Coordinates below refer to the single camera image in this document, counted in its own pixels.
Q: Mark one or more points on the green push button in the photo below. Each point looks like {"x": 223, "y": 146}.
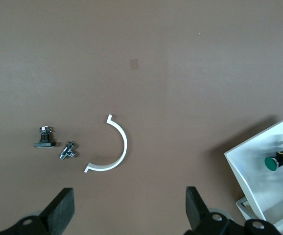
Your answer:
{"x": 271, "y": 163}

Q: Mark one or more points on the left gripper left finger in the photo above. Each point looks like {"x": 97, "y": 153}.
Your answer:
{"x": 58, "y": 213}

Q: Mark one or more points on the chrome pipe fitting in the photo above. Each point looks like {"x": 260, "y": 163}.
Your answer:
{"x": 65, "y": 153}

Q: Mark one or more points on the white semicircular plastic bracket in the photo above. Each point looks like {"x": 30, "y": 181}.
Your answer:
{"x": 124, "y": 142}

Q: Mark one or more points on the black switch component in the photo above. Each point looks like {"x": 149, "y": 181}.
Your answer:
{"x": 43, "y": 145}

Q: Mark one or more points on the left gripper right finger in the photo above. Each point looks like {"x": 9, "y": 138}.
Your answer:
{"x": 197, "y": 215}

